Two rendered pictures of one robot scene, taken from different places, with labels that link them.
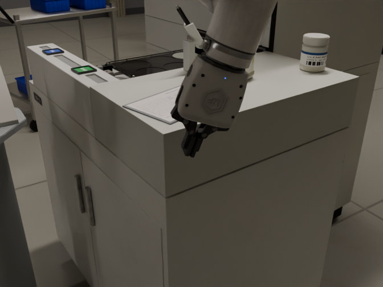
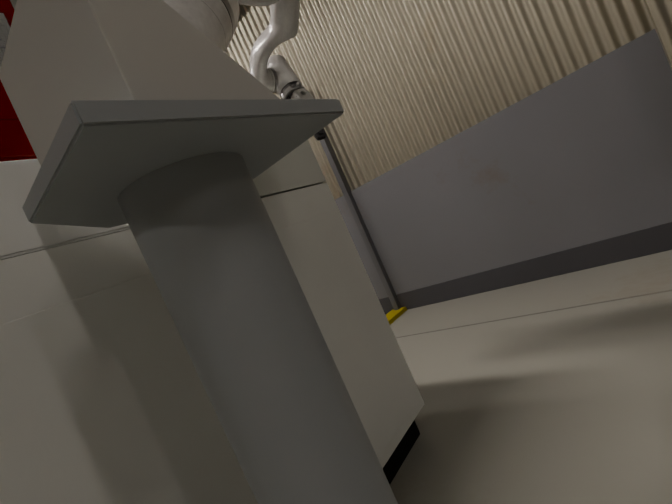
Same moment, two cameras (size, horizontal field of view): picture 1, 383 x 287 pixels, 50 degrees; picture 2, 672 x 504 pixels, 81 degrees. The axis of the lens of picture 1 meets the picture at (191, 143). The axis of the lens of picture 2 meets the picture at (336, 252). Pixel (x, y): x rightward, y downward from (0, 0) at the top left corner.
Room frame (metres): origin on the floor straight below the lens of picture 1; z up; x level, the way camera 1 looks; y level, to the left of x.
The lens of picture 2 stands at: (1.09, 1.17, 0.66)
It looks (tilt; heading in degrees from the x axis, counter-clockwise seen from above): 2 degrees down; 254
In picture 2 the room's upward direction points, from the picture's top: 24 degrees counter-clockwise
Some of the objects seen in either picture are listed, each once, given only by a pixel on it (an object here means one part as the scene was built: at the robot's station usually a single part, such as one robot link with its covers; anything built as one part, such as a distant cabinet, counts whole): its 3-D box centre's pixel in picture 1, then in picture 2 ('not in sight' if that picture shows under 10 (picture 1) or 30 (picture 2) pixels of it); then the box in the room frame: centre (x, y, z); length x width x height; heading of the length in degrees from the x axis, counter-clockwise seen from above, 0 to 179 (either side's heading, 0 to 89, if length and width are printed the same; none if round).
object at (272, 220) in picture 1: (168, 204); (198, 405); (1.27, 0.09, 0.41); 0.96 x 0.64 x 0.82; 36
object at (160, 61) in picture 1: (178, 66); not in sight; (1.39, 0.05, 0.90); 0.34 x 0.34 x 0.01; 36
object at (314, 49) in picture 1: (314, 52); not in sight; (1.13, -0.34, 1.01); 0.07 x 0.07 x 0.10
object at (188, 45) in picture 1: (194, 45); not in sight; (1.13, -0.01, 1.03); 0.06 x 0.04 x 0.13; 126
